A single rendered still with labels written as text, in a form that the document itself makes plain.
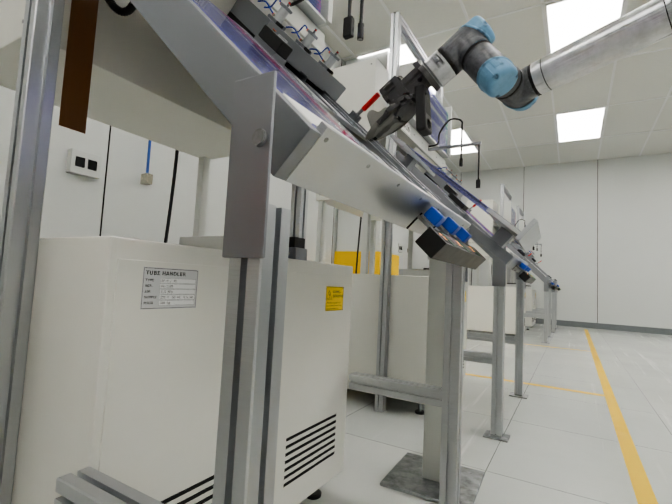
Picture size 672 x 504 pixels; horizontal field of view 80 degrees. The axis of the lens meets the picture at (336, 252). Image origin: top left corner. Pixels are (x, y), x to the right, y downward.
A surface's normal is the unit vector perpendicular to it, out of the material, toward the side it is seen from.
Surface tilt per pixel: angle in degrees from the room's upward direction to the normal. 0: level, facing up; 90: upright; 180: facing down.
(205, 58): 90
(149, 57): 90
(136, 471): 90
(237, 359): 90
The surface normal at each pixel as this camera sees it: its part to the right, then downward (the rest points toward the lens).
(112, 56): 0.86, 0.00
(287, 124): -0.51, -0.09
